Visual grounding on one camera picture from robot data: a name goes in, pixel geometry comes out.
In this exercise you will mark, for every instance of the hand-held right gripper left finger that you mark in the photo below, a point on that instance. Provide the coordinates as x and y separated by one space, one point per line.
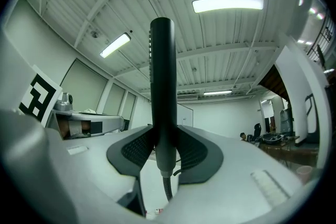
92 165

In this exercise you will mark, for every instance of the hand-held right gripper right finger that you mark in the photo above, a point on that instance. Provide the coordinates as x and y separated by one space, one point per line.
231 186

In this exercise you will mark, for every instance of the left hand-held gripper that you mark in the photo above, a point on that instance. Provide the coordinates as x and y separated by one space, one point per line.
39 97

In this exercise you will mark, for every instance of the grey window blind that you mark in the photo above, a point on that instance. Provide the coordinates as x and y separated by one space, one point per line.
114 101
84 89
129 107

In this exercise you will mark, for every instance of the black office chair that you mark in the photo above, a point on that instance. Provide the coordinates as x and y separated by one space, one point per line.
257 130

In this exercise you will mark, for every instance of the black bowl-shaped object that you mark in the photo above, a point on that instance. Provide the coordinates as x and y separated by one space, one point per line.
271 138

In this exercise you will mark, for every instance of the wooden table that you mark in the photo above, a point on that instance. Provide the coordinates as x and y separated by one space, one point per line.
288 152

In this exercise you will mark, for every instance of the pink plastic cup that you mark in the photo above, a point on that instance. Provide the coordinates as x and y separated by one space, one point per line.
304 173

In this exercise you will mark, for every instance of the white partition board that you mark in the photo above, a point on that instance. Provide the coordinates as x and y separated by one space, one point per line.
185 116

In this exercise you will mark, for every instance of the grey machine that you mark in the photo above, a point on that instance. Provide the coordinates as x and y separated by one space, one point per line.
286 123

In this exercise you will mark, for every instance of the long ceiling light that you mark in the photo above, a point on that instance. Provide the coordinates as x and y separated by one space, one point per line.
228 4
115 45
218 92

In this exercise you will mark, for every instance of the ceiling air vent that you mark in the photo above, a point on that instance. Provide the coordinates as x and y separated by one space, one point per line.
187 97

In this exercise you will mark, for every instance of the wooden staircase underside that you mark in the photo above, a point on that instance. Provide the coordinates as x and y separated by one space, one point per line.
275 84

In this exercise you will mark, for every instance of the black stair railing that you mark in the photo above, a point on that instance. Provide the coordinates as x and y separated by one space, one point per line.
323 34

